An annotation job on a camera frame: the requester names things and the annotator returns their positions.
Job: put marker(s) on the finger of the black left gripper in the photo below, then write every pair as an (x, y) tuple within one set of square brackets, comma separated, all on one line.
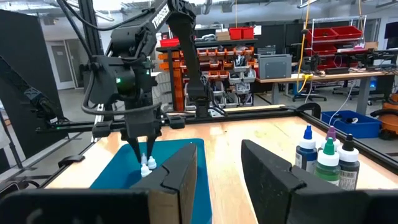
[(150, 144), (136, 147)]

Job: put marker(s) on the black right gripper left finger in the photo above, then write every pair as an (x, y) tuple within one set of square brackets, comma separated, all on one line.
[(168, 180)]

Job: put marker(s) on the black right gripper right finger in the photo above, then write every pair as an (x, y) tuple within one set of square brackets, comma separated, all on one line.
[(273, 193)]

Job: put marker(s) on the large blue food coloring bottle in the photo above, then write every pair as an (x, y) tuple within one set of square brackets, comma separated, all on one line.
[(306, 155)]

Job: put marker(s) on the large green food coloring bottle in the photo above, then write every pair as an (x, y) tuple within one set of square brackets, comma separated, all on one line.
[(327, 168)]

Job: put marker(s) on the large black food coloring bottle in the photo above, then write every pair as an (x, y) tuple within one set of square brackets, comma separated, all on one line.
[(349, 171)]

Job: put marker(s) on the large purple food coloring bottle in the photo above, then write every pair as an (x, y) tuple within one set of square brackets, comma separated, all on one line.
[(331, 137)]

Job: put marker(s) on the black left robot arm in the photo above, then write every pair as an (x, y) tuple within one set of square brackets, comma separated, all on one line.
[(183, 46)]

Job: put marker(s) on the blue plastic bin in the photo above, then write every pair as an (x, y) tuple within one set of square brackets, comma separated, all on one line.
[(124, 174)]

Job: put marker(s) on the black table clamp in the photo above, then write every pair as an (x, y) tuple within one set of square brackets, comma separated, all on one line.
[(70, 159), (314, 107)]

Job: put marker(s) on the red plastic bin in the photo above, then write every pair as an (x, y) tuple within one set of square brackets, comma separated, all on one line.
[(248, 33), (348, 31), (320, 34), (169, 42), (235, 33)]

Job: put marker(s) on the orange drawer parts rack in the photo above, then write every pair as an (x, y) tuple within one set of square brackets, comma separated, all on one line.
[(217, 56)]

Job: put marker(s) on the blue storage bin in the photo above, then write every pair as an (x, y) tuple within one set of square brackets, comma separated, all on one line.
[(367, 127)]

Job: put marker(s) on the small brown cardboard box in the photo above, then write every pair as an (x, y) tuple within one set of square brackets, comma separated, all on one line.
[(223, 35)]

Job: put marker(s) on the black partition panel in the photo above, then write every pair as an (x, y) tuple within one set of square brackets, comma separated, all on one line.
[(25, 62)]

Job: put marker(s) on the wooden top workbench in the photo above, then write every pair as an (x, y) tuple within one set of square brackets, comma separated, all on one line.
[(342, 75)]

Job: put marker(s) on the orange black shop vacuum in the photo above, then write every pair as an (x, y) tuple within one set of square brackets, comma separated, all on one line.
[(390, 119)]

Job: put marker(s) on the black aluminium table frame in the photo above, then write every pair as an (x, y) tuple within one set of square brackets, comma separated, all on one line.
[(379, 157)]

